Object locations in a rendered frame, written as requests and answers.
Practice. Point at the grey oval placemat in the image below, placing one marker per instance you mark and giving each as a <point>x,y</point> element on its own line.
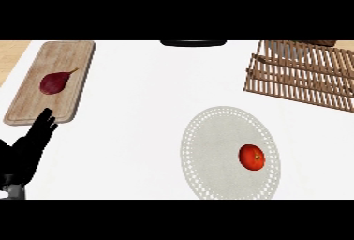
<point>230,153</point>

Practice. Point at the orange-red cupcake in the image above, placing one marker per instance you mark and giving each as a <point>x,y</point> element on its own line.
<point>252,157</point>

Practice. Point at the wooden cutting board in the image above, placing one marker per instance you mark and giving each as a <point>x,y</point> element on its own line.
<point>51,81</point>

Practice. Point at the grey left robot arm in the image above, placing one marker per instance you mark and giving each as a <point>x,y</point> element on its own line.
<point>13,191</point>

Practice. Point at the black round appliance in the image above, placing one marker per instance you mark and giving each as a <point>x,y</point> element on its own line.
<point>194,42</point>

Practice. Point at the wooden slatted tiered shelf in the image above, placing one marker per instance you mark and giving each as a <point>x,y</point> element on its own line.
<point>305,73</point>

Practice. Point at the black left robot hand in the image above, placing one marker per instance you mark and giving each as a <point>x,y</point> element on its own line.
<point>33,143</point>

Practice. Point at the dark red pear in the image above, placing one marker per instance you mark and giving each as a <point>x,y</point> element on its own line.
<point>56,82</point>

